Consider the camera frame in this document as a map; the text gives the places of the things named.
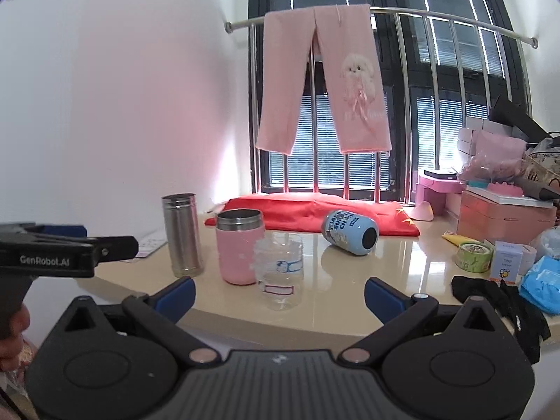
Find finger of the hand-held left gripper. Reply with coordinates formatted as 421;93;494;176
0;222;139;267

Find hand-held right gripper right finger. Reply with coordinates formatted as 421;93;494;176
339;276;508;366

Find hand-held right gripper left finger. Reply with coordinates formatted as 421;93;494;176
55;276;222;366

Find blue can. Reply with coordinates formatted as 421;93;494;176
322;209;379;257

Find pink cup with steel rim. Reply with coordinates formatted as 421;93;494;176
215;209;267;286

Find person's left hand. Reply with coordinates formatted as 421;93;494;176
0;303;32;373

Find white paper card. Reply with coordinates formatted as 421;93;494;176
130;229;169;260

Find stainless steel tumbler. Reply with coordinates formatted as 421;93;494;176
161;192;205;278

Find yellow tube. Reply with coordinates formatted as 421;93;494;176
441;231;472;248

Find pink shell-shaped item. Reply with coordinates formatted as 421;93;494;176
410;201;435;222

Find green tape roll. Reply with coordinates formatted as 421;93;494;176
454;240;495;273

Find clear plastic bottle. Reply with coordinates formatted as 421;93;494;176
254;233;305;312

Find black cloth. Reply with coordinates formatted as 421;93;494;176
451;275;552;365

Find small pink box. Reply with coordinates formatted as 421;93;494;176
415;174;465;218

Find red cloth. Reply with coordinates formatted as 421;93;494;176
205;191;421;237

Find small white box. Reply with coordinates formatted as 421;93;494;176
490;241;537;282

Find large pink box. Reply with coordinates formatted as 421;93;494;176
456;187;559;246

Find blue packet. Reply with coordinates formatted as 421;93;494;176
518;255;560;314

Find pink comb-shaped item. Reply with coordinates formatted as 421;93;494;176
487;181;524;198

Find clear plastic bag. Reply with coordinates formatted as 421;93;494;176
528;225;560;260

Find pink bag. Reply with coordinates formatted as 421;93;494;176
457;130;527;183

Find stack of white boxes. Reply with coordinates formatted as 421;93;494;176
457;115;513;168

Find pink pants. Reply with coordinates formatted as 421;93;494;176
255;3;393;156

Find patterned bag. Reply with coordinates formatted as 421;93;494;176
519;131;560;204

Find black angular object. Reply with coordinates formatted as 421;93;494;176
487;95;548;141

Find metal window railing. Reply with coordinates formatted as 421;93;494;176
225;5;540;205

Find black window frame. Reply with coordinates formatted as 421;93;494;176
247;0;532;207

